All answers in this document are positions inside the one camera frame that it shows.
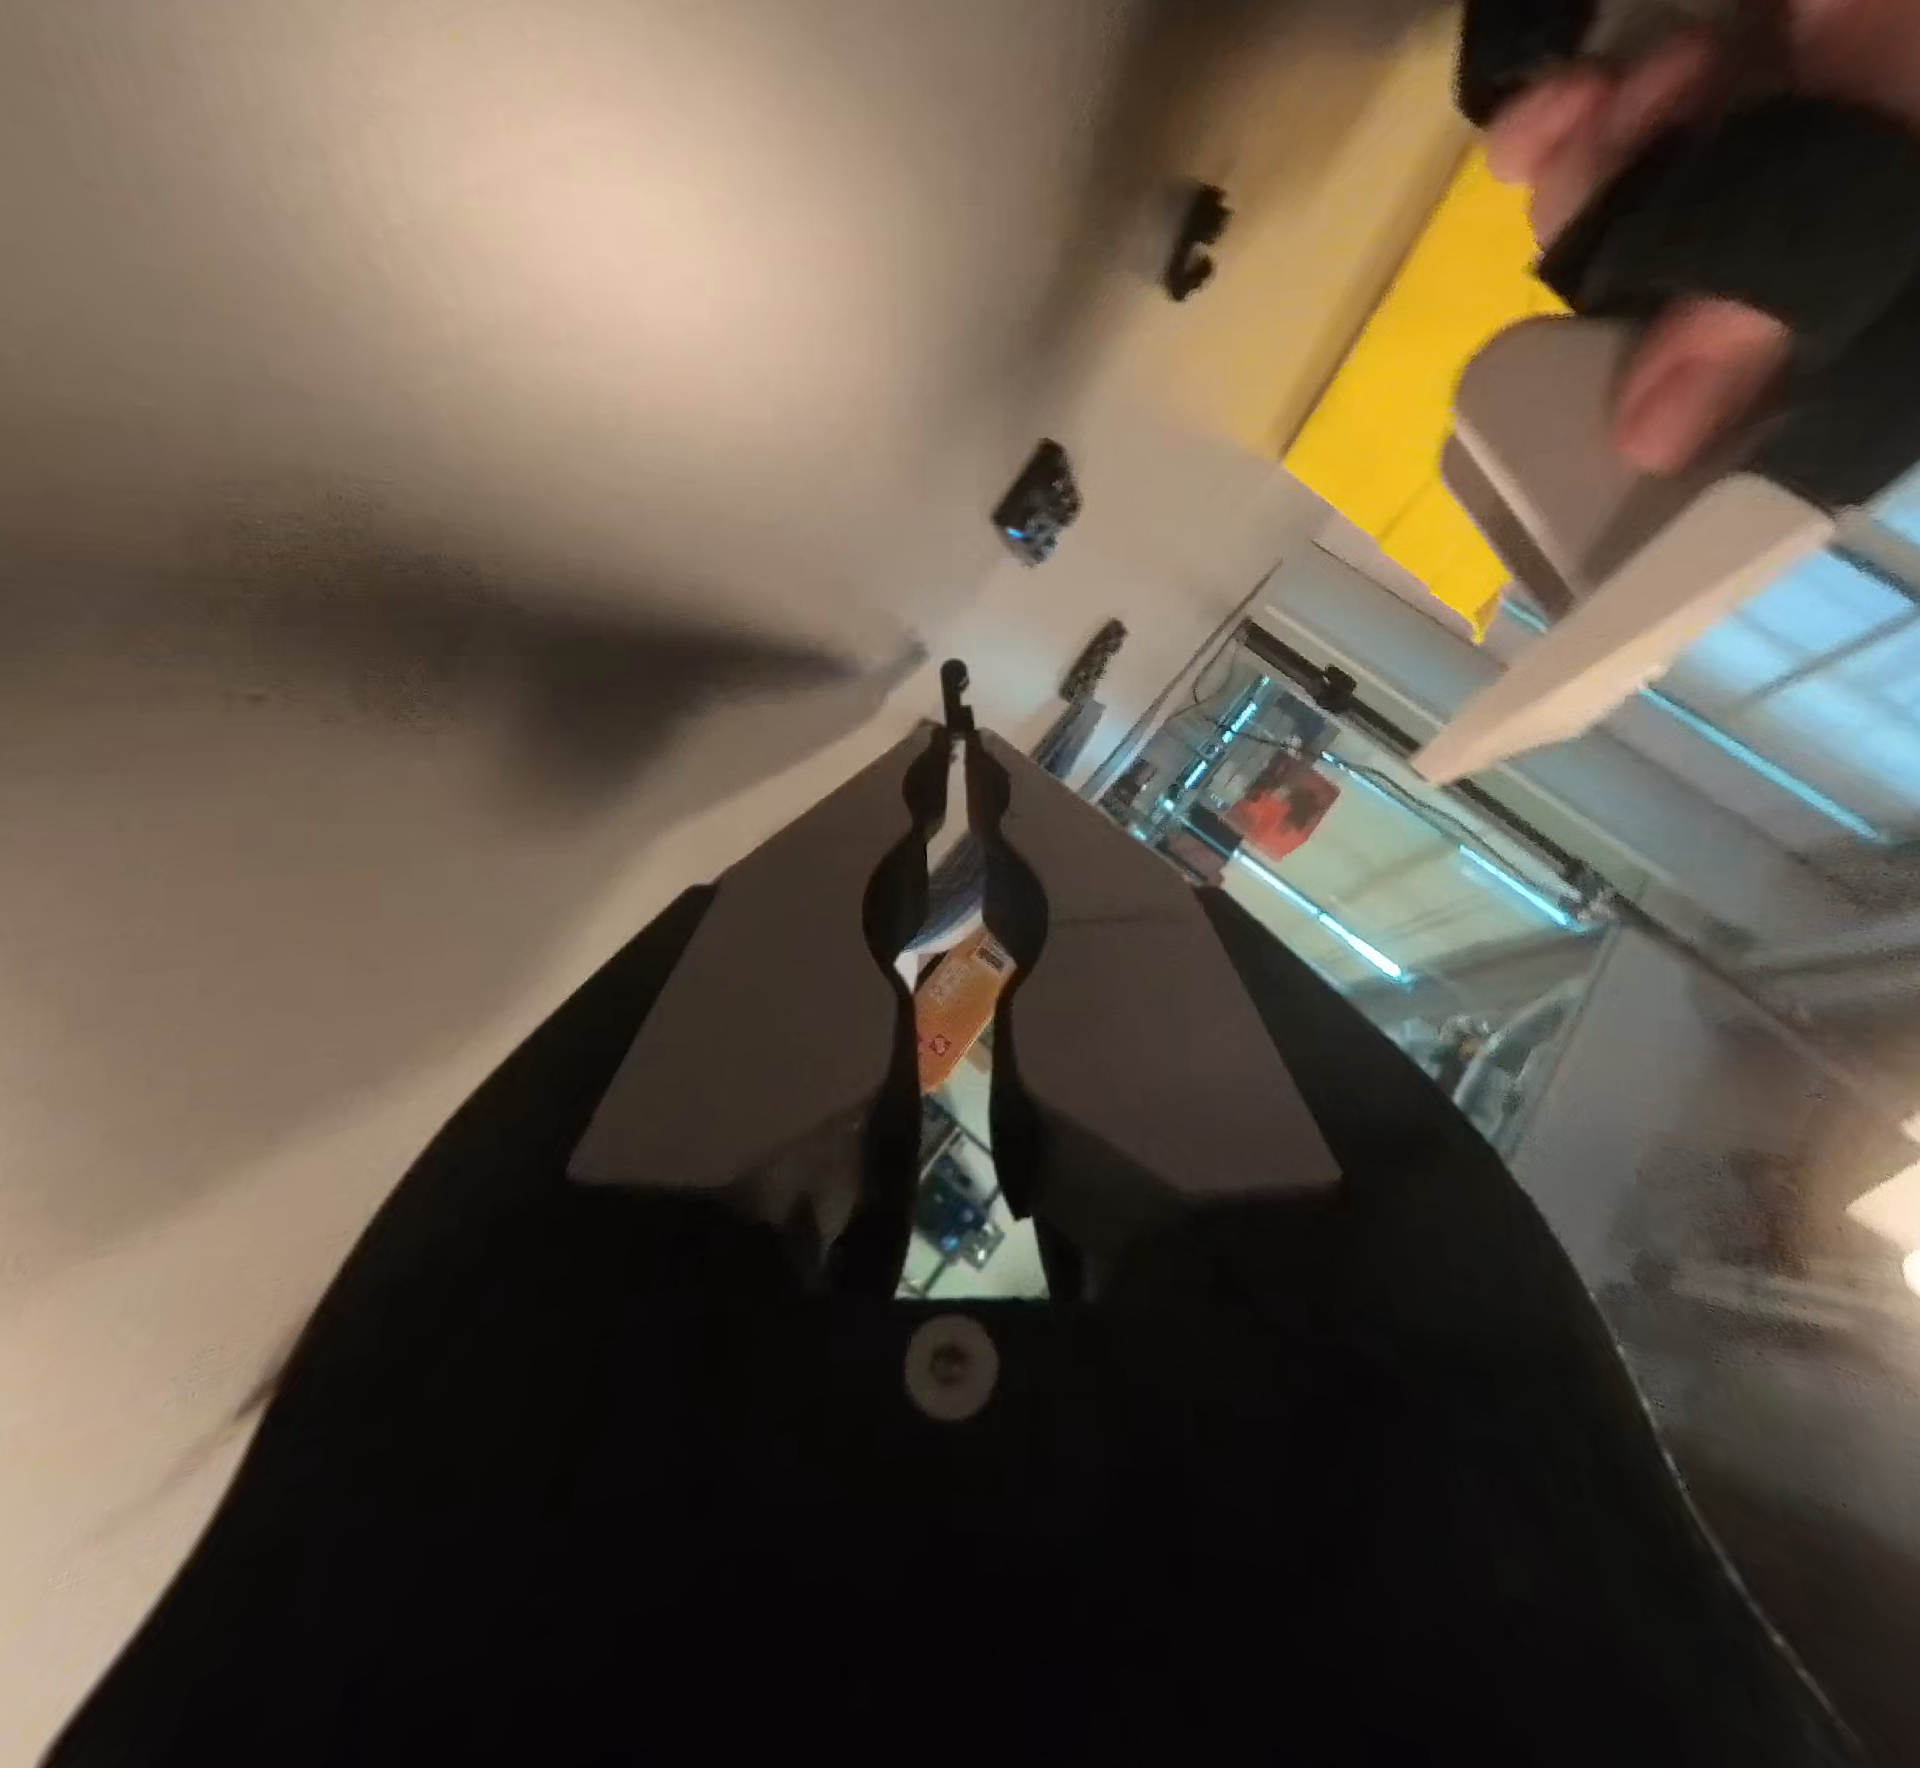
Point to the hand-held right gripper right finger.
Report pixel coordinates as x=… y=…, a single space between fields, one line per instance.
x=1170 y=1048

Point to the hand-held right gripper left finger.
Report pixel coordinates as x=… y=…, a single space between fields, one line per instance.
x=735 y=1048

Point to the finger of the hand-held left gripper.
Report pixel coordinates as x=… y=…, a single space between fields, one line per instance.
x=1650 y=627

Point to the yellow plastic bin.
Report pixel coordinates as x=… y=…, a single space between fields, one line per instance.
x=1396 y=449

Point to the small black lego piece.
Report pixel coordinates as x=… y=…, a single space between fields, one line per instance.
x=1035 y=503
x=1200 y=241
x=1097 y=660

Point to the black lego plate with clip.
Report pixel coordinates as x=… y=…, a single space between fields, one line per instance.
x=955 y=703

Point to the orange lego set box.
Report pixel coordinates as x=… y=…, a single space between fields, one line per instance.
x=959 y=1018

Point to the open lego instruction booklet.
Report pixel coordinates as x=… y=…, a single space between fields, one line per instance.
x=954 y=899

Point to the person's left hand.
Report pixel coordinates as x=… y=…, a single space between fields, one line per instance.
x=1582 y=133

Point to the large window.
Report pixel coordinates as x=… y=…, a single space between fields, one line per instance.
x=1800 y=627

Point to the red storage box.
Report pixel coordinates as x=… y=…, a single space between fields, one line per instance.
x=1288 y=809

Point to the black light stand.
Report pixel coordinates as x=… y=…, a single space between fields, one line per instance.
x=1337 y=681

